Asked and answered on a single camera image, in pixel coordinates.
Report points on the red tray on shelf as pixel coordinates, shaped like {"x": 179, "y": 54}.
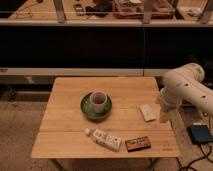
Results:
{"x": 135, "y": 9}

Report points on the green plate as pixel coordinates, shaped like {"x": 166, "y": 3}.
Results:
{"x": 89, "y": 113}

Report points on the eyeglasses on shelf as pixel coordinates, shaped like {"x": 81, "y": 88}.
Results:
{"x": 23, "y": 15}

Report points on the white sponge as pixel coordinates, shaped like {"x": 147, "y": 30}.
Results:
{"x": 147, "y": 112}

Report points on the white ceramic cup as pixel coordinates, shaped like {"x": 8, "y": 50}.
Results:
{"x": 98, "y": 101}

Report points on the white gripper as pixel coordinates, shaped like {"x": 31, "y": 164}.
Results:
{"x": 169, "y": 104}

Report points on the brown rectangular box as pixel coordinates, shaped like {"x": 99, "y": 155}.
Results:
{"x": 137, "y": 144}

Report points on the white tube with label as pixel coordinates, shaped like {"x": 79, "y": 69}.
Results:
{"x": 104, "y": 139}

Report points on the black device on shelf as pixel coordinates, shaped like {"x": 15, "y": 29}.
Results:
{"x": 100, "y": 10}

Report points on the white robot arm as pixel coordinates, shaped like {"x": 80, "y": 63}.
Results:
{"x": 184, "y": 83}

